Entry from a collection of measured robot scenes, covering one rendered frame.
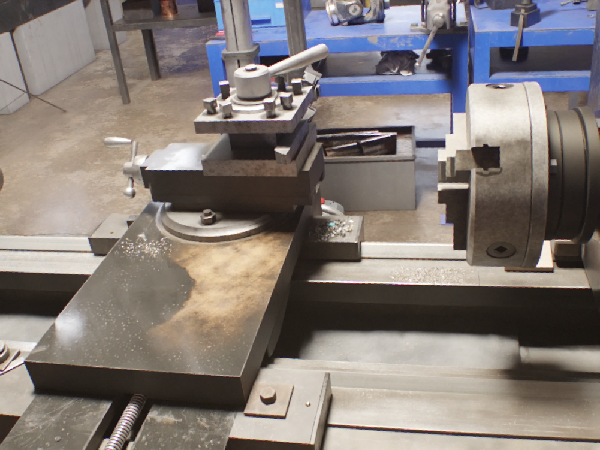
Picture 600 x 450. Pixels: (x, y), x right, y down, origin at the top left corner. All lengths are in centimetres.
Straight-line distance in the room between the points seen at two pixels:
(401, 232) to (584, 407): 204
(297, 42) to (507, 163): 105
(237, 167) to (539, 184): 51
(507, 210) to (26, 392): 71
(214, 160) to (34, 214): 262
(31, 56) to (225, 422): 514
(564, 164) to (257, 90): 51
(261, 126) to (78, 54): 545
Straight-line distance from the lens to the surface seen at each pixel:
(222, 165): 110
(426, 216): 302
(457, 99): 271
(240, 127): 106
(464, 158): 81
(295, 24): 175
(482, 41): 265
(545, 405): 94
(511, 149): 80
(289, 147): 104
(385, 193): 303
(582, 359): 120
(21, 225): 359
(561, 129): 87
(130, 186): 127
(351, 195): 304
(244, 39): 209
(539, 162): 80
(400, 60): 276
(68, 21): 637
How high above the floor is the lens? 150
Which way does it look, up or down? 29 degrees down
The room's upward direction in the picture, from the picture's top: 6 degrees counter-clockwise
